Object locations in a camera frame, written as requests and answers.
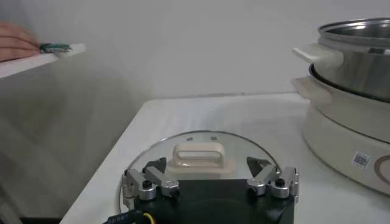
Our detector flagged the cream electric cooker base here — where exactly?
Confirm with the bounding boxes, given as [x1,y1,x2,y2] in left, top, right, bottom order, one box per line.
[291,63,390,195]

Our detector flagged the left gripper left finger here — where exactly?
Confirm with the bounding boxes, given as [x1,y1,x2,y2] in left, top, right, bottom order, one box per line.
[121,156,180,208]

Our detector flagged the bare person hand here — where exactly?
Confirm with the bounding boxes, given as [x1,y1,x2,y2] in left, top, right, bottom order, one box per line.
[0,21,41,63]

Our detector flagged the stainless steel steamer basket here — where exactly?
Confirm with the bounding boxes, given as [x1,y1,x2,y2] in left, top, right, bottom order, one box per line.
[292,17,390,103]

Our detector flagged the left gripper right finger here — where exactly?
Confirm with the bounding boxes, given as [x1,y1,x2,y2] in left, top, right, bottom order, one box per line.
[246,156,300,200]

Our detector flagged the glass lid with cream handle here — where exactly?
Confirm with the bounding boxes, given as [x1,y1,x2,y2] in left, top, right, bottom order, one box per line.
[117,130,283,214]

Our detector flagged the white side table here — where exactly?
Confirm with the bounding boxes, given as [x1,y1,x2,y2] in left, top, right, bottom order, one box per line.
[0,42,88,80]

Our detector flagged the green grey handheld device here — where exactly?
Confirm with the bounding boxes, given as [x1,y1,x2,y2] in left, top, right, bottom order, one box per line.
[39,42,73,55]

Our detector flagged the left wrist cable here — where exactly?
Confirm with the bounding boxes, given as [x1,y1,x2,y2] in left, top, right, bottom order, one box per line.
[102,209,157,224]

